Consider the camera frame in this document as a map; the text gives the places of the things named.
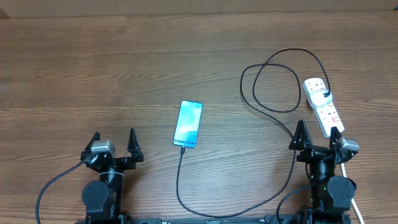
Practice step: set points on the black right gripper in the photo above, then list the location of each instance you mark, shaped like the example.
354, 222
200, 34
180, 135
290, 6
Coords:
300, 139

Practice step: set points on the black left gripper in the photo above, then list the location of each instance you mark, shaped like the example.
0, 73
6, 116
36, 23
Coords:
127, 162

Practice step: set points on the black smartphone lit screen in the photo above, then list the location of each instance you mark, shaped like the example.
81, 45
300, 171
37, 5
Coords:
188, 123

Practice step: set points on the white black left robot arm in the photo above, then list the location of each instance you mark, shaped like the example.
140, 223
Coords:
103, 197

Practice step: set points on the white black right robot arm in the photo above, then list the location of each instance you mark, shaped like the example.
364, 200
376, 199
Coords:
331, 194

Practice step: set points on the white charger adapter plug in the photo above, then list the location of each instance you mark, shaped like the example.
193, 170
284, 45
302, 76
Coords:
319, 98

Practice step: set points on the white power strip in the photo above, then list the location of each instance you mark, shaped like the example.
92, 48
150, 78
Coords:
327, 115

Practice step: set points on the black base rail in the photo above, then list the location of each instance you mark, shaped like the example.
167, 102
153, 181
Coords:
268, 219

